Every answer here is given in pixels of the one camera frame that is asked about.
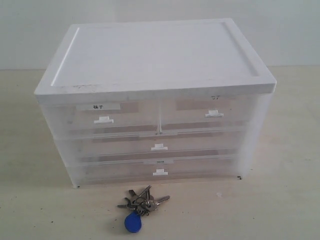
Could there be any key bunch with blue fob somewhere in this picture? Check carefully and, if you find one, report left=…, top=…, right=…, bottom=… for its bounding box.
left=117, top=185, right=171, bottom=233

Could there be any white translucent drawer cabinet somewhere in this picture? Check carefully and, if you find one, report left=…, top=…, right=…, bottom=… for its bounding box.
left=34, top=18, right=277, bottom=175

